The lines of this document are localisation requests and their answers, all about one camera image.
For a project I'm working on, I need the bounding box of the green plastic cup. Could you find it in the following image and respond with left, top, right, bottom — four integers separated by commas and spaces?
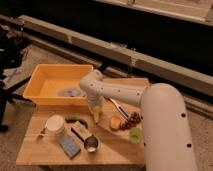
129, 127, 143, 144

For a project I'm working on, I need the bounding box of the orange peach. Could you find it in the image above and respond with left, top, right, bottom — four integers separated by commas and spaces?
109, 116, 121, 130

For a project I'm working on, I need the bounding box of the small wooden block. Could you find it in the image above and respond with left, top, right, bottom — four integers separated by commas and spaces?
72, 121, 91, 139

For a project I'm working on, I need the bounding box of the yellow banana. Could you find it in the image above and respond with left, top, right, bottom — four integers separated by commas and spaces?
93, 106, 102, 124

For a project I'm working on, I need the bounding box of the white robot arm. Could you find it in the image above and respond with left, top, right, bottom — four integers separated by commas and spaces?
79, 70, 198, 171

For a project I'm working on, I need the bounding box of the wooden table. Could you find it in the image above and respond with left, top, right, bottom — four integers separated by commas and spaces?
15, 77, 151, 167

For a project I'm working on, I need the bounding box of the yellow plastic bin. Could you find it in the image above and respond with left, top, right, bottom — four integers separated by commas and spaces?
23, 64, 93, 106

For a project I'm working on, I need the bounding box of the green pepper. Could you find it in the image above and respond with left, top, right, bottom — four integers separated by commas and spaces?
65, 117, 88, 129

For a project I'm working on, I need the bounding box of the grey cloth in bin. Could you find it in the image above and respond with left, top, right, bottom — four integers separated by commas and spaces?
58, 88, 85, 97

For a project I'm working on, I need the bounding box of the dark grape bunch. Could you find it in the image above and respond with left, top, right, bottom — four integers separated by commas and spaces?
120, 112, 141, 130

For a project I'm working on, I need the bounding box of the black tripod stand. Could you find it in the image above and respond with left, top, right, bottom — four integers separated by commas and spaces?
0, 26, 30, 133

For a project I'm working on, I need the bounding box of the metal measuring cup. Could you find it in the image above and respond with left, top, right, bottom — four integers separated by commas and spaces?
71, 129, 99, 153

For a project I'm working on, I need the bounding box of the blue sponge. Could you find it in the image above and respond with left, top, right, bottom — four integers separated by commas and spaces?
59, 136, 81, 159

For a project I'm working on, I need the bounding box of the white round container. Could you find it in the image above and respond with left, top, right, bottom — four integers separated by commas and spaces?
46, 115, 64, 135

